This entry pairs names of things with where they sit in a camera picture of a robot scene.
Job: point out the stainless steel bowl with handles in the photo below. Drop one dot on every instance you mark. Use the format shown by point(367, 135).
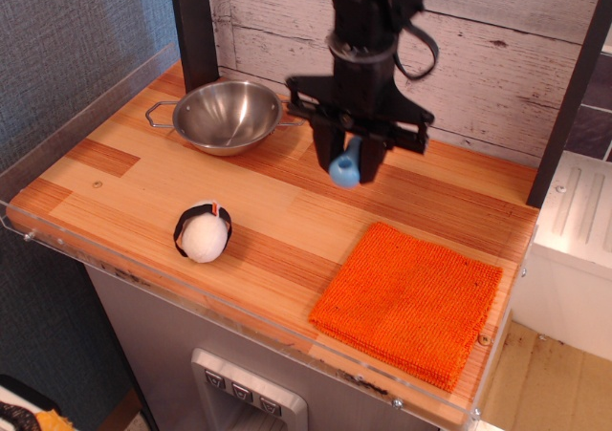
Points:
point(223, 119)

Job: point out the yellow object bottom left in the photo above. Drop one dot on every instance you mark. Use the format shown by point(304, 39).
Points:
point(51, 421)

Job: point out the clear acrylic table guard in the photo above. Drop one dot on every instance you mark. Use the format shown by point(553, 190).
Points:
point(110, 194)

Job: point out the blue handled grey scoop spoon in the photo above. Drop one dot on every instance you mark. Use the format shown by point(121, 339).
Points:
point(344, 170)

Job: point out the silver toy fridge dispenser panel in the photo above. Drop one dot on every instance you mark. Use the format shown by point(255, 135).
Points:
point(236, 399)

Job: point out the orange knitted cloth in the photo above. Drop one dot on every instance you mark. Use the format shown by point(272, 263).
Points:
point(412, 304)

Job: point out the dark right upright post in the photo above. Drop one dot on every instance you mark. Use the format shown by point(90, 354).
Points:
point(579, 80)

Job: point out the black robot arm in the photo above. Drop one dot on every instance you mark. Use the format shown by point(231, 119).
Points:
point(370, 30)

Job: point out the white cabinet at right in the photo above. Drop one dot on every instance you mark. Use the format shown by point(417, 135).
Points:
point(564, 287)

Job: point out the white plush ball black band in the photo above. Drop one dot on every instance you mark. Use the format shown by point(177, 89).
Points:
point(203, 232)

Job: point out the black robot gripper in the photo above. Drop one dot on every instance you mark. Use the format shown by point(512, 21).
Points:
point(361, 99)

